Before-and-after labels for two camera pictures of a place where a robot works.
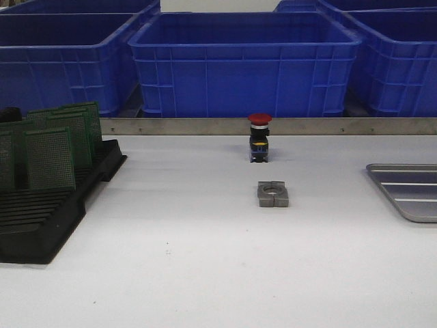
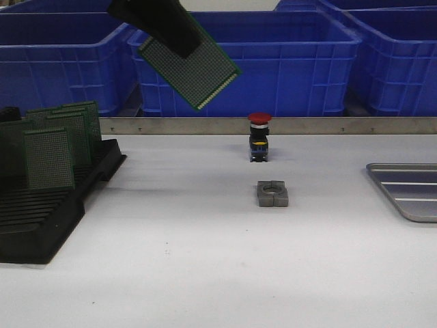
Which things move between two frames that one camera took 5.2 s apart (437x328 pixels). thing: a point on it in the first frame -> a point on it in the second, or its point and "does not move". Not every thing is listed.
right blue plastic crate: (397, 52) does not move
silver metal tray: (412, 186) does not move
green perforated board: (7, 161) -> (196, 76)
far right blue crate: (314, 6) does not move
